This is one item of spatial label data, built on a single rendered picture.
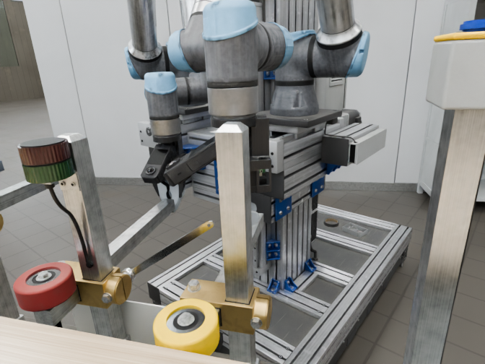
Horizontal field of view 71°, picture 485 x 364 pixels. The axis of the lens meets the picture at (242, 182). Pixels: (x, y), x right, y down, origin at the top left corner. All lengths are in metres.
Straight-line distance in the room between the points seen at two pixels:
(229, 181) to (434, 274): 0.27
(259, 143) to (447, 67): 0.26
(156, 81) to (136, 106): 2.64
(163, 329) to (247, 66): 0.35
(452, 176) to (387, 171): 2.93
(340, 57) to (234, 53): 0.53
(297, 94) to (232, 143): 0.63
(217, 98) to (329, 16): 0.51
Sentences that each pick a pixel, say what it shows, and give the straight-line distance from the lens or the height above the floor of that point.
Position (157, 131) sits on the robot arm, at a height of 1.04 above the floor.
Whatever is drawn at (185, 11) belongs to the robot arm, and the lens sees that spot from 1.04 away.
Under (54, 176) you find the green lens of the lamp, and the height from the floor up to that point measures 1.07.
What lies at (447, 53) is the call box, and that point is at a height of 1.20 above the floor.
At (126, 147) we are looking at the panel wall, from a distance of 3.63.
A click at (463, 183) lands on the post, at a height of 1.07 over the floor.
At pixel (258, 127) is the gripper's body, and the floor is 1.11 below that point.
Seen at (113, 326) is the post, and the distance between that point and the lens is 0.69.
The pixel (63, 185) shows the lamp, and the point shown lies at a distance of 0.57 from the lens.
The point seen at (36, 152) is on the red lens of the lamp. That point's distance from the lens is 0.50.
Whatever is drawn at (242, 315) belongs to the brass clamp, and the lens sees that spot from 0.54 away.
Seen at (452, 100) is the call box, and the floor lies 1.16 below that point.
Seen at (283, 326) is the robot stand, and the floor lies 0.21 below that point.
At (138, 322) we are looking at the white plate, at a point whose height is 0.76.
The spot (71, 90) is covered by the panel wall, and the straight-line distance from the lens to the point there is 3.81.
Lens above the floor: 1.21
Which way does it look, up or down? 20 degrees down
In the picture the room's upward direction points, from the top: 2 degrees counter-clockwise
